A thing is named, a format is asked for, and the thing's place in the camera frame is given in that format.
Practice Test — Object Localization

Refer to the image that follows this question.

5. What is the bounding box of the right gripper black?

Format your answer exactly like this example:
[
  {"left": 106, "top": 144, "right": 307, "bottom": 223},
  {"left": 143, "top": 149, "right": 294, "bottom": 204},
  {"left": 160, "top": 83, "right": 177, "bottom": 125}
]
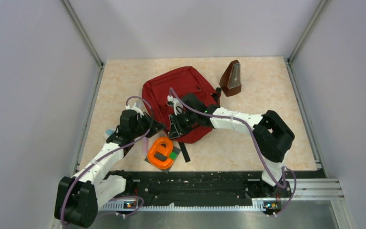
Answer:
[{"left": 169, "top": 110, "right": 198, "bottom": 139}]

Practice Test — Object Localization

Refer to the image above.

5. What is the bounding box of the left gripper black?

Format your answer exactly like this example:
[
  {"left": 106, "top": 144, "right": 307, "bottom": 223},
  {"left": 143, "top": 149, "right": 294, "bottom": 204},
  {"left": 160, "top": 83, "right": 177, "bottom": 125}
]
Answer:
[{"left": 132, "top": 112, "right": 166, "bottom": 138}]

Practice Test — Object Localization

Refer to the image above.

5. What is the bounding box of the red backpack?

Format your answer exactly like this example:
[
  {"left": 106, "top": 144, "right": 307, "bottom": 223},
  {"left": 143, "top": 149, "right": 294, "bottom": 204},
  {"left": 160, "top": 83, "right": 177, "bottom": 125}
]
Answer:
[{"left": 142, "top": 66, "right": 222, "bottom": 147}]

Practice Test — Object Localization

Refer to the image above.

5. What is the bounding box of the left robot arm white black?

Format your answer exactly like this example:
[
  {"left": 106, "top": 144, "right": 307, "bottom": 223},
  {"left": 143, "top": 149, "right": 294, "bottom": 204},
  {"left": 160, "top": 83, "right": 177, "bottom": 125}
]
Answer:
[{"left": 54, "top": 108, "right": 166, "bottom": 228}]

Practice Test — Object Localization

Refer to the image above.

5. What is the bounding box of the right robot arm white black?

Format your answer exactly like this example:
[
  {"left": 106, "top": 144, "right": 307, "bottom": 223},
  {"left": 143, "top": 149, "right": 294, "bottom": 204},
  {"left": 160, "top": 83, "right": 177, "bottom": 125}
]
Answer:
[{"left": 167, "top": 91, "right": 295, "bottom": 197}]

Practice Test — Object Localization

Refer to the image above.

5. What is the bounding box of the light blue blister pack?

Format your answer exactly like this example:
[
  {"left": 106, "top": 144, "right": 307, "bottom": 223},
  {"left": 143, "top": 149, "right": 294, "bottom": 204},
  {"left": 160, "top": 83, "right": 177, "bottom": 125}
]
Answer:
[{"left": 103, "top": 128, "right": 115, "bottom": 139}]

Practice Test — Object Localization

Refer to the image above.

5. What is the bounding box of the pink eraser stick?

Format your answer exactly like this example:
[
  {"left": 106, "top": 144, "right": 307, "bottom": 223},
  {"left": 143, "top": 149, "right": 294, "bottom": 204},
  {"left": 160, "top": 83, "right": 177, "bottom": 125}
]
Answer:
[{"left": 142, "top": 138, "right": 149, "bottom": 156}]

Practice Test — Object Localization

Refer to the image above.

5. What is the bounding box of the orange plastic letter toy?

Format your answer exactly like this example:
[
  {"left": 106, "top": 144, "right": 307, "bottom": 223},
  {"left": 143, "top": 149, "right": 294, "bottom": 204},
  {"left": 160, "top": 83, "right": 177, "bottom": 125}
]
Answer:
[{"left": 147, "top": 137, "right": 174, "bottom": 169}]

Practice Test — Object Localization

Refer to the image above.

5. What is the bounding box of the green toy block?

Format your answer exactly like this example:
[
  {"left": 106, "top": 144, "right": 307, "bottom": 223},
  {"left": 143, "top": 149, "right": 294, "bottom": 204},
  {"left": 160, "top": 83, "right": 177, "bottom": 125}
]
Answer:
[{"left": 169, "top": 151, "right": 178, "bottom": 160}]

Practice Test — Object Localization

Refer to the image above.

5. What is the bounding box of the brown wooden metronome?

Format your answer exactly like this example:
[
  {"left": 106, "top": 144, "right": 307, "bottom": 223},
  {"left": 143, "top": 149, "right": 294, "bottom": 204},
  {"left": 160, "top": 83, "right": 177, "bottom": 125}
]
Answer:
[{"left": 219, "top": 60, "right": 242, "bottom": 97}]

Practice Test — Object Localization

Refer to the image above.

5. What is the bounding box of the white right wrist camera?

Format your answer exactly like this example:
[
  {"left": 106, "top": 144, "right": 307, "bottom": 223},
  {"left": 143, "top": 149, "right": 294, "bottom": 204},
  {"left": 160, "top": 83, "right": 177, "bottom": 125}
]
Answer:
[{"left": 167, "top": 95, "right": 184, "bottom": 115}]

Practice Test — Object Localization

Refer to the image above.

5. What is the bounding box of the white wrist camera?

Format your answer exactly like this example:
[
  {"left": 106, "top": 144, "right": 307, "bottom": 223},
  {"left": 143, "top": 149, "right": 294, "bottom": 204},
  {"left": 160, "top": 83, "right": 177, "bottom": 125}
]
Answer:
[
  {"left": 125, "top": 102, "right": 144, "bottom": 117},
  {"left": 167, "top": 95, "right": 184, "bottom": 115}
]

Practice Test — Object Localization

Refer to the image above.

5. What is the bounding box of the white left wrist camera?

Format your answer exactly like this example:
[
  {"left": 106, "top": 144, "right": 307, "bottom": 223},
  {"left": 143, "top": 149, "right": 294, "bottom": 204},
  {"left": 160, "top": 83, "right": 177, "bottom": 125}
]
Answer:
[{"left": 125, "top": 102, "right": 144, "bottom": 117}]

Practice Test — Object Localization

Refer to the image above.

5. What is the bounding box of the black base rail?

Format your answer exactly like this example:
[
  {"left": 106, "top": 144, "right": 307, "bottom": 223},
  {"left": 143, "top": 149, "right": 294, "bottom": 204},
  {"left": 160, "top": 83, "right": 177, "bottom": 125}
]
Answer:
[{"left": 101, "top": 170, "right": 325, "bottom": 209}]

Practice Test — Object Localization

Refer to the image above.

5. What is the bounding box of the aluminium frame post left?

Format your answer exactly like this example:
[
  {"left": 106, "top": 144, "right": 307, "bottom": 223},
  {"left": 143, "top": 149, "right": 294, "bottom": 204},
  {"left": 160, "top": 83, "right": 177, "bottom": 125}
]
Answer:
[{"left": 60, "top": 0, "right": 105, "bottom": 69}]

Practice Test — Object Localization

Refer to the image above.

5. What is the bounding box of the aluminium frame post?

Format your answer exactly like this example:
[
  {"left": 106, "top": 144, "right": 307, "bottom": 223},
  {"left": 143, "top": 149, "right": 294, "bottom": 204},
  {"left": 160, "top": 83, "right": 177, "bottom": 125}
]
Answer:
[
  {"left": 287, "top": 0, "right": 331, "bottom": 66},
  {"left": 60, "top": 0, "right": 105, "bottom": 69}
]

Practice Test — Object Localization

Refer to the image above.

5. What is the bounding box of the aluminium frame post right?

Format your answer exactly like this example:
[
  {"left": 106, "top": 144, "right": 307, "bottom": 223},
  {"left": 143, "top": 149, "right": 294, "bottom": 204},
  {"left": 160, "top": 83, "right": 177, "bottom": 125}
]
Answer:
[{"left": 287, "top": 0, "right": 331, "bottom": 66}]

